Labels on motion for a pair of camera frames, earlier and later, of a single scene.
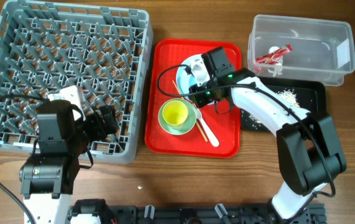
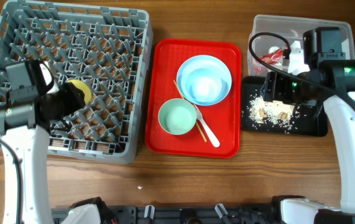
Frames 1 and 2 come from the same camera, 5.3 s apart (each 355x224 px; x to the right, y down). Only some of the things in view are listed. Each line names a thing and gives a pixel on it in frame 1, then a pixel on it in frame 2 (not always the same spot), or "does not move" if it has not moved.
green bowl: x=183 y=127 does not move
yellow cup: x=175 y=112 -> x=83 y=88
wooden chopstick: x=196 y=121 does not move
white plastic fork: x=209 y=133 does not move
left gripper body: x=93 y=128 -> x=67 y=101
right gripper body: x=204 y=98 -> x=286 y=89
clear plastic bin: x=301 y=49 does not move
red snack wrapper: x=273 y=57 does not move
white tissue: x=275 y=48 does not move
